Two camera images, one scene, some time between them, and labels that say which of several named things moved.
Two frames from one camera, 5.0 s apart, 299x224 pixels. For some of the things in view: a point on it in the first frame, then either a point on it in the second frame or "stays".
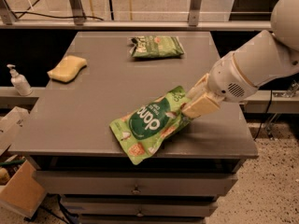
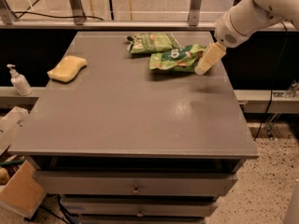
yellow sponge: (67, 68) stays
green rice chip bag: (142, 129) to (179, 59)
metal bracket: (291, 92) stays
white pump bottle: (19, 81) stays
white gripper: (226, 77) to (226, 32)
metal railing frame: (78, 21) stays
